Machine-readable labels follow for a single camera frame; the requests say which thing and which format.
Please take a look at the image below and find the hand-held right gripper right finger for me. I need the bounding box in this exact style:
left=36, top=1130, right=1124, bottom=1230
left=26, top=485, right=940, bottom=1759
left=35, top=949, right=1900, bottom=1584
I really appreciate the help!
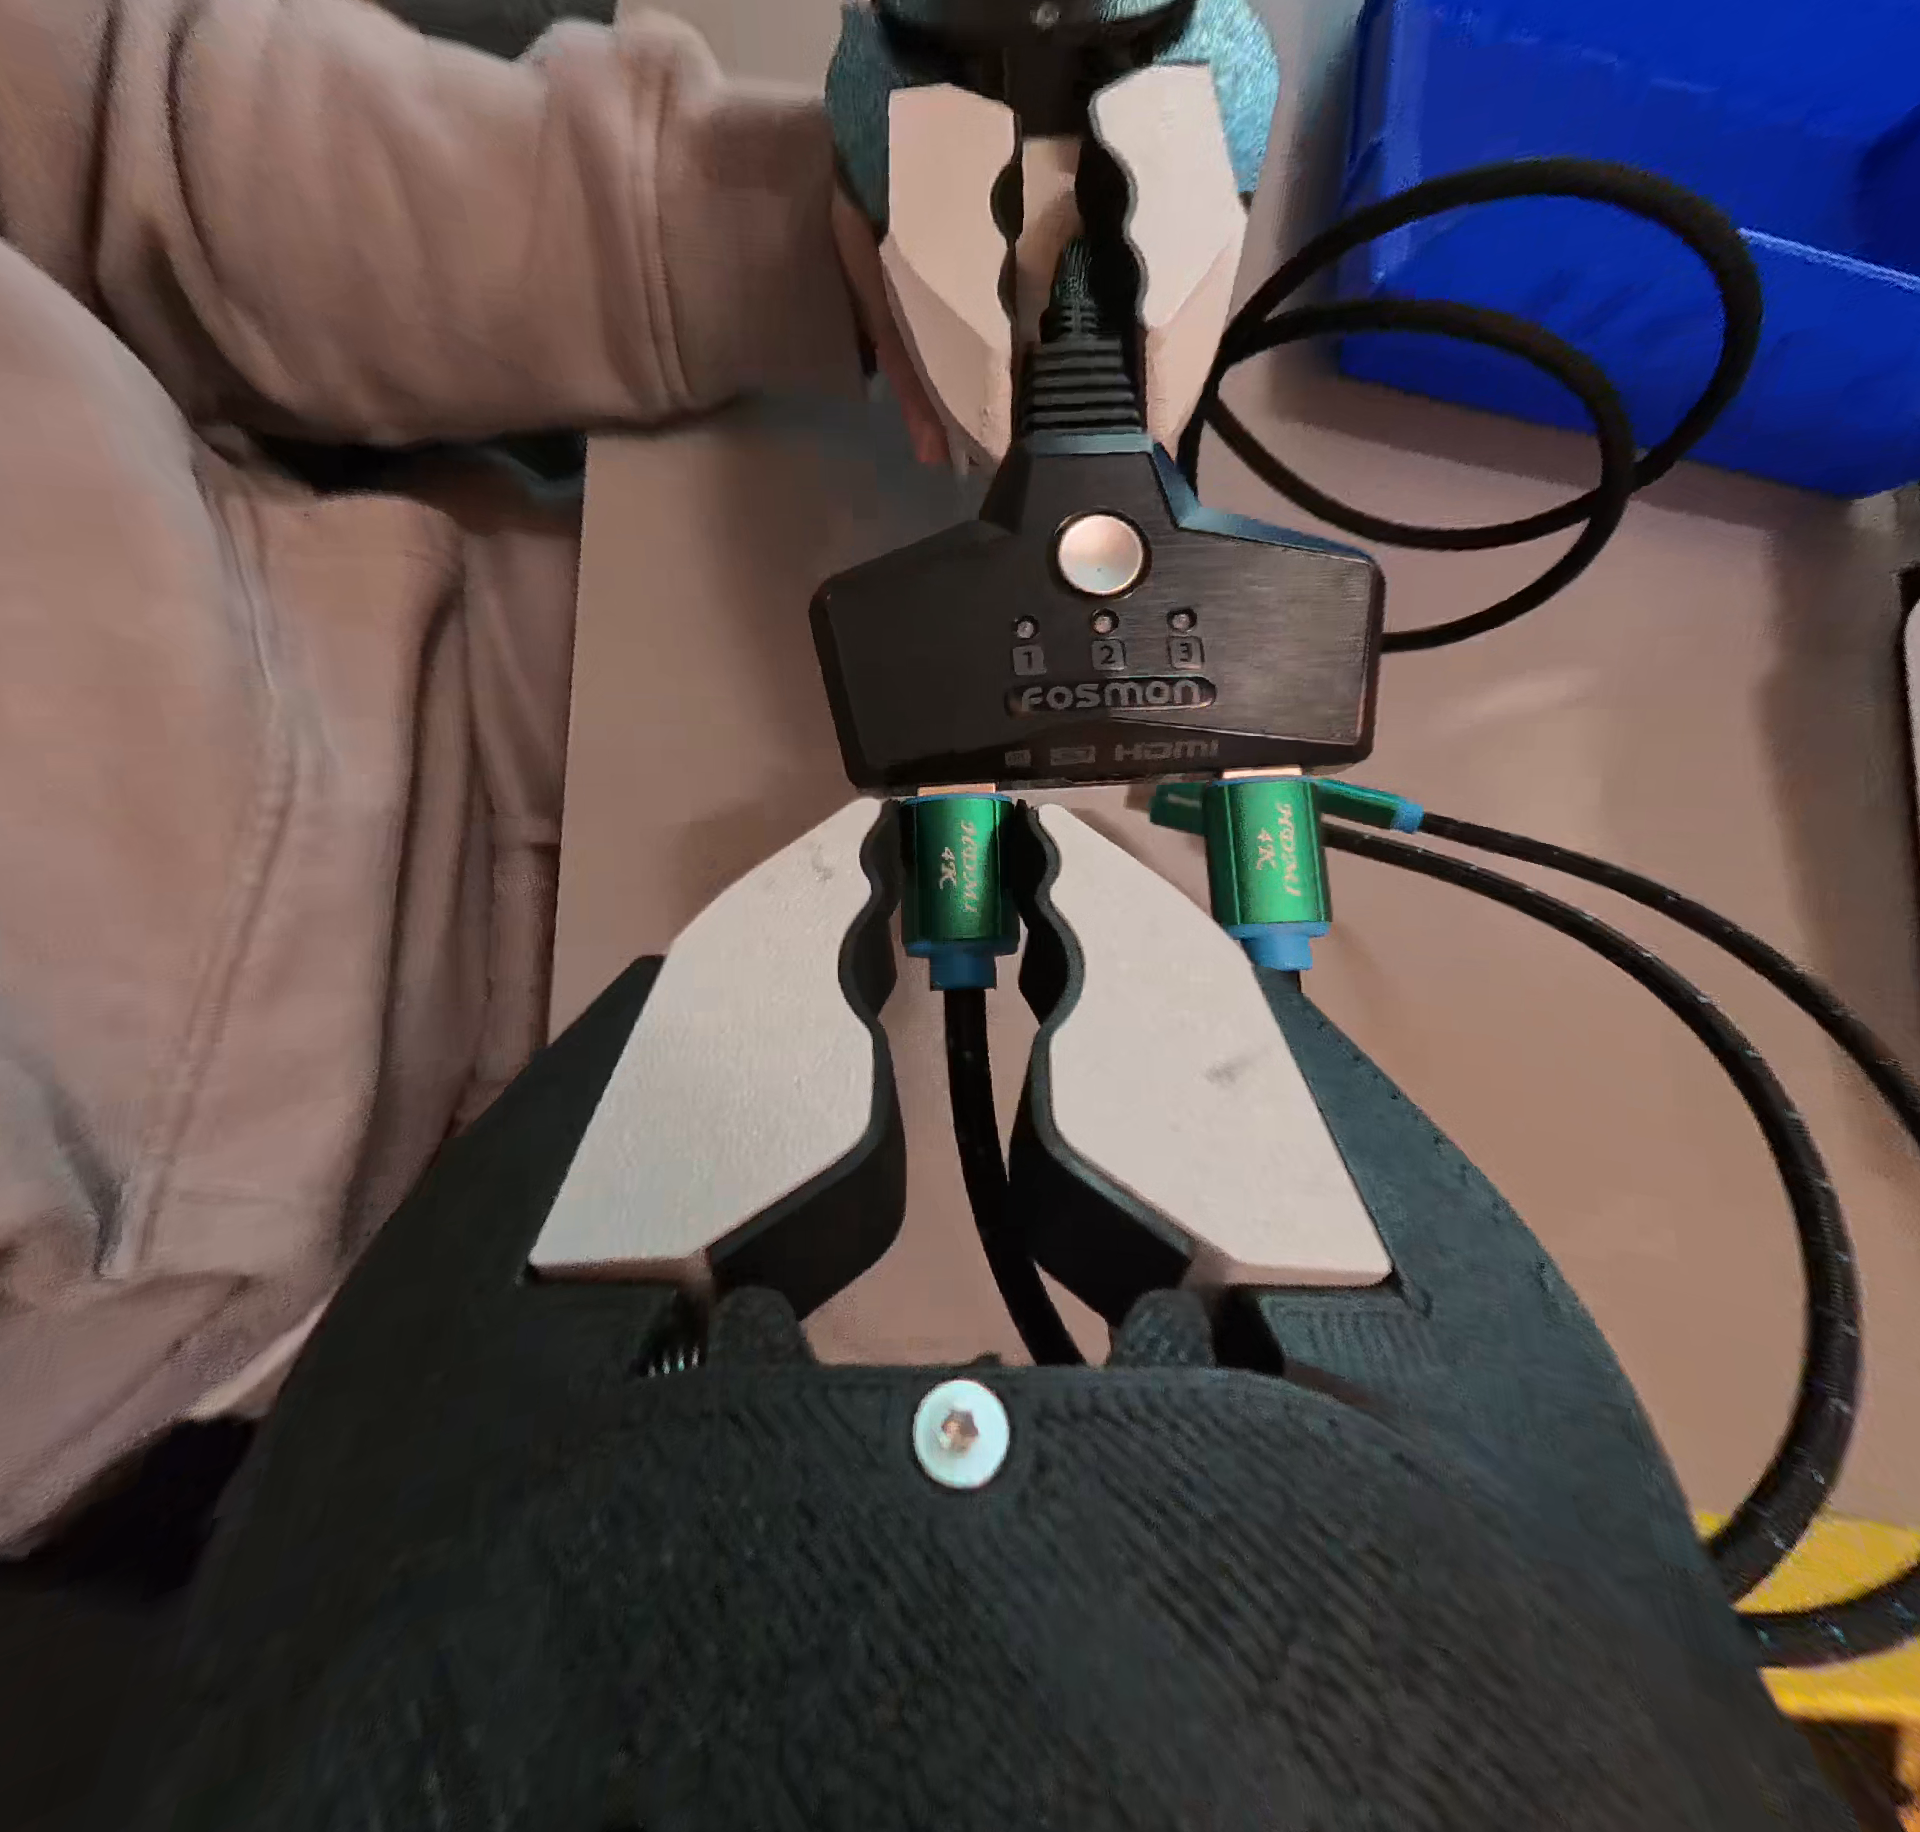
left=1008, top=800, right=1397, bottom=1330

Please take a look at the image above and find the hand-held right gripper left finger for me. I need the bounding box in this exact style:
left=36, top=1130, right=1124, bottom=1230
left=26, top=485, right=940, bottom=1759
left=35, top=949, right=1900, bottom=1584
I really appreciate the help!
left=526, top=796, right=909, bottom=1325

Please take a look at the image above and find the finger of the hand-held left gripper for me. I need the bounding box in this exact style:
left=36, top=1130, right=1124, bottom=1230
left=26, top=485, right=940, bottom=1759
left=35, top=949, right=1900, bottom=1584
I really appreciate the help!
left=879, top=82, right=1036, bottom=468
left=1084, top=69, right=1251, bottom=442

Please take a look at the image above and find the braided cable with green plugs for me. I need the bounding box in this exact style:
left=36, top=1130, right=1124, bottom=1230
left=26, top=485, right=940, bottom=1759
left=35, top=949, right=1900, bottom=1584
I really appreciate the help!
left=897, top=788, right=1084, bottom=1368
left=1152, top=774, right=1920, bottom=1669

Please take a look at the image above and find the black hdmi switch with cable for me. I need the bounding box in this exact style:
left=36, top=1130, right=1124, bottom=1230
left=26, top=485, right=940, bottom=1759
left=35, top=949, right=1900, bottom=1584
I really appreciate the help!
left=811, top=160, right=1763, bottom=795

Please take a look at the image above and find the blue plastic bin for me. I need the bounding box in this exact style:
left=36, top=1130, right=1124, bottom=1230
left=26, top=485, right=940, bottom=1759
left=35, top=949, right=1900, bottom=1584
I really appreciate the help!
left=1336, top=0, right=1920, bottom=499

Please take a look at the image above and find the yellow plastic bin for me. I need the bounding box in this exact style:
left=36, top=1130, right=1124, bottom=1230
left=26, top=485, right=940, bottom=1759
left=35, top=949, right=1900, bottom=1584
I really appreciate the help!
left=1695, top=1508, right=1920, bottom=1832

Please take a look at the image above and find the person's left forearm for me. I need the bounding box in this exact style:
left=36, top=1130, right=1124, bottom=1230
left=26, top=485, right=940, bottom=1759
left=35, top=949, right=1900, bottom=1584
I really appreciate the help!
left=89, top=0, right=889, bottom=454

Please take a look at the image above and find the person's left hand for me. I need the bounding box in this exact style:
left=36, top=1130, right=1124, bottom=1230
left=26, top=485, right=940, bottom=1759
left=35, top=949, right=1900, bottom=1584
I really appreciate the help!
left=833, top=196, right=963, bottom=474

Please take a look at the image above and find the person's light sweatshirt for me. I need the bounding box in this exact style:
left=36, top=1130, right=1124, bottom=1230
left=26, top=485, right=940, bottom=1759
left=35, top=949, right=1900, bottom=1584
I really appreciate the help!
left=0, top=234, right=589, bottom=1555

